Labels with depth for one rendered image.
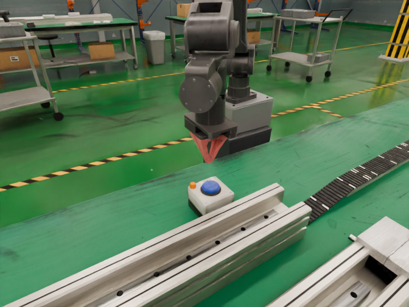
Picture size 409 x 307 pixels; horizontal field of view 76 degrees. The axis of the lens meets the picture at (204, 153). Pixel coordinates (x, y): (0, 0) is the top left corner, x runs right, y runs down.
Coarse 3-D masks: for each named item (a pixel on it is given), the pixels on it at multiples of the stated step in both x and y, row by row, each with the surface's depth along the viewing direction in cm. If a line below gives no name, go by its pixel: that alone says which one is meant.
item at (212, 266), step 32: (256, 192) 56; (192, 224) 48; (224, 224) 51; (256, 224) 52; (288, 224) 49; (128, 256) 42; (160, 256) 45; (192, 256) 46; (224, 256) 42; (256, 256) 49; (64, 288) 38; (96, 288) 40; (128, 288) 41; (160, 288) 38; (192, 288) 41
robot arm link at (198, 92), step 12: (192, 60) 40; (204, 60) 40; (216, 60) 40; (192, 72) 37; (204, 72) 37; (216, 72) 42; (192, 84) 38; (204, 84) 38; (216, 84) 39; (180, 96) 40; (192, 96) 39; (204, 96) 39; (216, 96) 39; (192, 108) 40; (204, 108) 40
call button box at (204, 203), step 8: (200, 184) 62; (224, 184) 62; (192, 192) 60; (200, 192) 60; (216, 192) 59; (224, 192) 60; (232, 192) 60; (192, 200) 61; (200, 200) 58; (208, 200) 57; (216, 200) 58; (224, 200) 59; (232, 200) 60; (192, 208) 63; (200, 208) 59; (208, 208) 57; (216, 208) 58; (200, 216) 60
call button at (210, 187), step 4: (212, 180) 61; (204, 184) 60; (208, 184) 60; (212, 184) 60; (216, 184) 60; (204, 188) 59; (208, 188) 59; (212, 188) 59; (216, 188) 59; (208, 192) 59; (212, 192) 59
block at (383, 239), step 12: (372, 228) 46; (384, 228) 46; (396, 228) 46; (360, 240) 44; (372, 240) 44; (384, 240) 44; (396, 240) 44; (408, 240) 44; (372, 252) 43; (384, 252) 42; (396, 252) 42; (408, 252) 42; (372, 264) 45; (384, 264) 42; (396, 264) 40; (408, 264) 40; (384, 276) 44; (396, 276) 42; (408, 276) 39
